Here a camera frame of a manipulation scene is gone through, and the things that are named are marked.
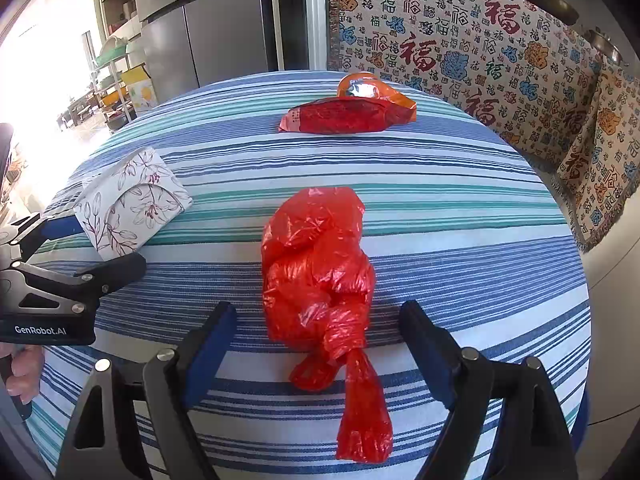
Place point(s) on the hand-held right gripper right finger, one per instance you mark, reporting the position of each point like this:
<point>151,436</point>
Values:
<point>425,347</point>

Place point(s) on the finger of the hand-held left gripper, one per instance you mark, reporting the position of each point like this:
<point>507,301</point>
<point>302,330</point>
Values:
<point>60,226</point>
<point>115,270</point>

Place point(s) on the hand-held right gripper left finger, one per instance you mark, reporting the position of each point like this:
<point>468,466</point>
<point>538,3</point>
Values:
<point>212,350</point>

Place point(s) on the floral tissue pack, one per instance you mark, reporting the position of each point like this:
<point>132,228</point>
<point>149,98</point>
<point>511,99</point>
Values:
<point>135,200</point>

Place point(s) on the red plastic bag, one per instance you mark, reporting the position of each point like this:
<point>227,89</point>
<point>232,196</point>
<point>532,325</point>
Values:
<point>315,270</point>

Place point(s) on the person's left hand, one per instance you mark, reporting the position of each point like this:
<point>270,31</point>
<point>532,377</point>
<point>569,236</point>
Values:
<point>27,375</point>

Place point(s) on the blue striped tablecloth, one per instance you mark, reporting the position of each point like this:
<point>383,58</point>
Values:
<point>475,260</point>

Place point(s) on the metal shelf rack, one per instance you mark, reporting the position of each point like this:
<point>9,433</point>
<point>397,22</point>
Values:
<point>112,90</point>

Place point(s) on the yellow cardboard box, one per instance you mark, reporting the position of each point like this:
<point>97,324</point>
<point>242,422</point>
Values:
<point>137,87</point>

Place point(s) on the green plastic basket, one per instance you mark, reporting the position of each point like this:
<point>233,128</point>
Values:
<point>115,50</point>

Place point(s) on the long red snack packet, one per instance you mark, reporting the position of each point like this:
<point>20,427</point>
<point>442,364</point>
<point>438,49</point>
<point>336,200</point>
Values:
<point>340,116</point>

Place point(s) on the orange snack packet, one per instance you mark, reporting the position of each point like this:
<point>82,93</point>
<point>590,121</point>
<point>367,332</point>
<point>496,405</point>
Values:
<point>395,102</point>

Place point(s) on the silver refrigerator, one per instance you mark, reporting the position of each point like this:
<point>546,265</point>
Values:
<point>220,25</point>

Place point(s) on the printed blanket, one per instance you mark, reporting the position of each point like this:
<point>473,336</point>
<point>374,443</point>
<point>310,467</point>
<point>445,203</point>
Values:
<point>450,20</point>

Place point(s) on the small steel pan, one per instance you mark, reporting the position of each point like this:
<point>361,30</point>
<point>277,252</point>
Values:
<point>607,47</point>

